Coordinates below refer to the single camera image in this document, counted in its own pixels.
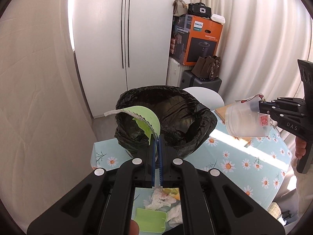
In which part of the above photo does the yellow green snack wrapper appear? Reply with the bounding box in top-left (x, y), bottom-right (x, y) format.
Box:
top-left (163, 188), bottom-right (180, 200)

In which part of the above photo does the clear plastic cup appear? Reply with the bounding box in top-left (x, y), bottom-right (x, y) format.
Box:
top-left (225, 93), bottom-right (272, 137)

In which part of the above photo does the green foam sheet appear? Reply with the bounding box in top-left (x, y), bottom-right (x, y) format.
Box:
top-left (134, 208), bottom-right (167, 233)

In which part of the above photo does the white tissue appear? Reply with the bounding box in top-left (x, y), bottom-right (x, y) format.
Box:
top-left (144, 187), bottom-right (177, 211)
top-left (167, 204), bottom-right (183, 228)

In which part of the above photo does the right hand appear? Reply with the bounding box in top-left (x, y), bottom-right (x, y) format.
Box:
top-left (295, 137), bottom-right (307, 160)

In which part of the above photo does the left hand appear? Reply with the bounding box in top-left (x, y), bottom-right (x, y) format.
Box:
top-left (128, 220), bottom-right (139, 235)

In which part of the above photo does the daisy print tablecloth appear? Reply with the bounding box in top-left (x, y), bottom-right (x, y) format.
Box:
top-left (90, 108), bottom-right (293, 234)

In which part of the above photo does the bamboo cutting board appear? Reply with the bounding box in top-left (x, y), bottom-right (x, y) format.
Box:
top-left (214, 105), bottom-right (252, 142)

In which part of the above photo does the white chair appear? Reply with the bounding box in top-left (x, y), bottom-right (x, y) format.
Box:
top-left (183, 87), bottom-right (224, 110)

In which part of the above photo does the brown leather bag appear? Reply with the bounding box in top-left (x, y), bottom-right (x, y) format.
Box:
top-left (192, 56), bottom-right (221, 81)

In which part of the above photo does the clear bin with black bag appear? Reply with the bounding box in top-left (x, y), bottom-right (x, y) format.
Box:
top-left (115, 85), bottom-right (218, 159)

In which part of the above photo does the black suitcase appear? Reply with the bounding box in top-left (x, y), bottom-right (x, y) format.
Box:
top-left (179, 70), bottom-right (222, 92)

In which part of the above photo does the white case on box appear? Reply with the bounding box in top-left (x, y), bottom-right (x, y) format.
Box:
top-left (211, 14), bottom-right (226, 24)

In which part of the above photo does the white suitcase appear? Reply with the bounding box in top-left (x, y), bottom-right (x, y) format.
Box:
top-left (166, 57), bottom-right (193, 87)

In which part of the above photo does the orange Philips box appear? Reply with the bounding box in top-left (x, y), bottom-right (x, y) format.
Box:
top-left (169, 14), bottom-right (223, 66)

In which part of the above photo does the beige handbag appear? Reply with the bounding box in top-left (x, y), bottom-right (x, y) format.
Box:
top-left (173, 0), bottom-right (188, 17)

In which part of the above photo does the white wardrobe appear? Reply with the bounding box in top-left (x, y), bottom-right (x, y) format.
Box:
top-left (73, 0), bottom-right (174, 118)

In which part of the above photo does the black camera bag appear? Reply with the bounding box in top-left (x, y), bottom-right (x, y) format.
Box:
top-left (188, 2), bottom-right (212, 19)

